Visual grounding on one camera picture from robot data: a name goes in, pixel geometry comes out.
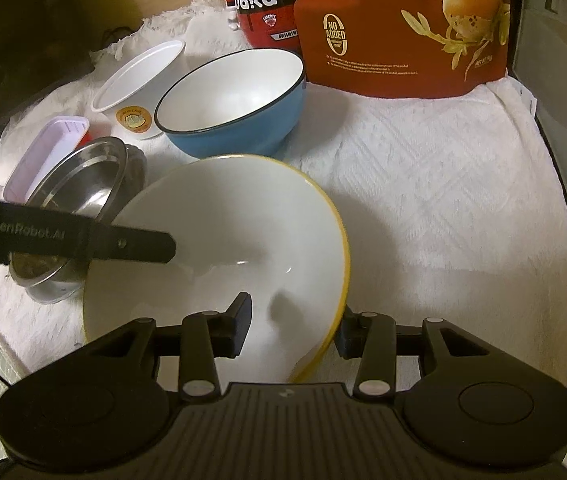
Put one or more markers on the blue enamel bowl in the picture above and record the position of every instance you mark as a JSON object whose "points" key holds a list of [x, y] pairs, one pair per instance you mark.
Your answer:
{"points": [[233, 95]]}

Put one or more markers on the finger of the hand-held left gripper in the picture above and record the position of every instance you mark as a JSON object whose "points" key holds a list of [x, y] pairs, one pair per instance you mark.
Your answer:
{"points": [[138, 246]]}

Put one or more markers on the stainless steel bowl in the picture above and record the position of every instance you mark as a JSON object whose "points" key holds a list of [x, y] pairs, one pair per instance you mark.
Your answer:
{"points": [[88, 180]]}

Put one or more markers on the orange cardboard box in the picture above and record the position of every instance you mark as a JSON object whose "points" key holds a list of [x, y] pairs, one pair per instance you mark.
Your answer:
{"points": [[388, 35]]}

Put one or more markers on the white foam tray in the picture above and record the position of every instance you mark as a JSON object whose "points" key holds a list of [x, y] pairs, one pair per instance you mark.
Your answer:
{"points": [[43, 155]]}

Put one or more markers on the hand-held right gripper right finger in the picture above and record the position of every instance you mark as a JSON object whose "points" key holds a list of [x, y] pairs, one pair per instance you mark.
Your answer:
{"points": [[347, 336]]}

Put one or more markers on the red snack bag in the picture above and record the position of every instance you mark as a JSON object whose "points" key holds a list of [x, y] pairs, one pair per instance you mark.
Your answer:
{"points": [[263, 15]]}

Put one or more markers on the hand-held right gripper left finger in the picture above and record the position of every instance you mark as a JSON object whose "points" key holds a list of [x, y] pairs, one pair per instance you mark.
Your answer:
{"points": [[242, 315]]}

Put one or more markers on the white plastic bowl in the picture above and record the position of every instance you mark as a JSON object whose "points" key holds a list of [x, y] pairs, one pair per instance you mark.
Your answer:
{"points": [[138, 72]]}

